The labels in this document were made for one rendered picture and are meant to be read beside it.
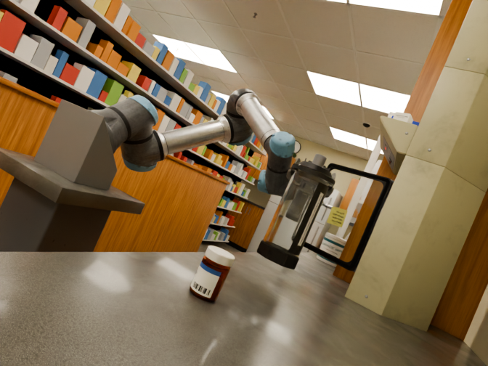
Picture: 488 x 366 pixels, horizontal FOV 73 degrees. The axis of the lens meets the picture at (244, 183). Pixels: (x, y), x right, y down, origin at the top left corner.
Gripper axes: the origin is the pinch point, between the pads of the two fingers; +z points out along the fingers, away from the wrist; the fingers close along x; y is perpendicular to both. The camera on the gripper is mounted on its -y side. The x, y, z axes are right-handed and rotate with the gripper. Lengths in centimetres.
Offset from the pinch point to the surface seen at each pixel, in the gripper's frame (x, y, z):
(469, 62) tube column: 29, 56, -21
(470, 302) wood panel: 69, -8, -53
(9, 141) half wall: -163, -31, -86
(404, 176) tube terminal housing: 25.2, 17.3, -24.4
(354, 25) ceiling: -16, 157, -165
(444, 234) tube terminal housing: 43, 6, -28
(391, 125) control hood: 16.2, 31.4, -25.9
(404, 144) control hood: 21.8, 26.5, -24.7
